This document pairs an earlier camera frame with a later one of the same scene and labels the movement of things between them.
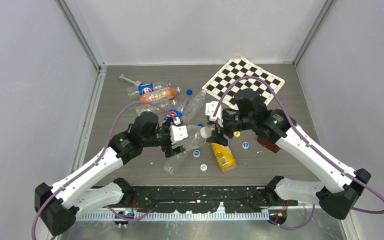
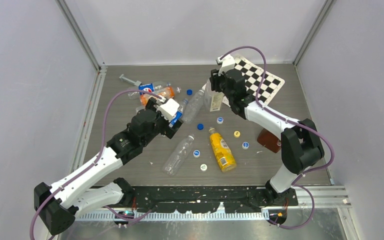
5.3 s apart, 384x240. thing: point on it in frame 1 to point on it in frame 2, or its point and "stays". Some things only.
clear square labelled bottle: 194,139 to 213,100
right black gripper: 219,139 to 215,79
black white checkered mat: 236,68 stays
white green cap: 203,167 stays
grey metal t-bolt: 137,83 stays
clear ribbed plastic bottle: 172,163 stays
